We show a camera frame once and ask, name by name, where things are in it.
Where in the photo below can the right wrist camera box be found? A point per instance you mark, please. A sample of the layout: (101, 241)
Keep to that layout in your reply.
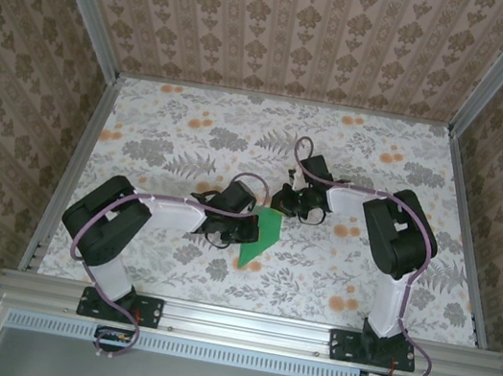
(316, 166)

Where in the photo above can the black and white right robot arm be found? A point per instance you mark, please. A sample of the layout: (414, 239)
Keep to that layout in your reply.
(398, 238)

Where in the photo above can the floral patterned table mat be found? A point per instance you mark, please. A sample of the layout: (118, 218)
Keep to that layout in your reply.
(263, 122)

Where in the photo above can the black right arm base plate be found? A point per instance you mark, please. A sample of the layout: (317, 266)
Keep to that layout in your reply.
(341, 345)

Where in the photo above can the aluminium back rail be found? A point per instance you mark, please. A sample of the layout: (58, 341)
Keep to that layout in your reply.
(286, 101)

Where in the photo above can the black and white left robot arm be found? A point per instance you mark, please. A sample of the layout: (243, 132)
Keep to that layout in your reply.
(103, 225)

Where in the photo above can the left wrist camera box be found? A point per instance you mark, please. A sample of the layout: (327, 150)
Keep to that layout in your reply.
(236, 195)

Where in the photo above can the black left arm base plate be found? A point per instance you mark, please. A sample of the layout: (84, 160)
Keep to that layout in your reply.
(151, 311)

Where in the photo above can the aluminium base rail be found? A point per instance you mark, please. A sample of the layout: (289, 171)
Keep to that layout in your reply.
(246, 326)

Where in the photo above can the green square paper sheet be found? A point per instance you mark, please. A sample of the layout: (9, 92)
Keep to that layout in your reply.
(267, 235)

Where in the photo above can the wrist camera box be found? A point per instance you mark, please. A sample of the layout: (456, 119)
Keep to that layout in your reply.
(316, 166)
(236, 195)

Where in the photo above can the aluminium side rail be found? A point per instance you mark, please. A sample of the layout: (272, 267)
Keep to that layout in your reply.
(71, 175)
(467, 236)

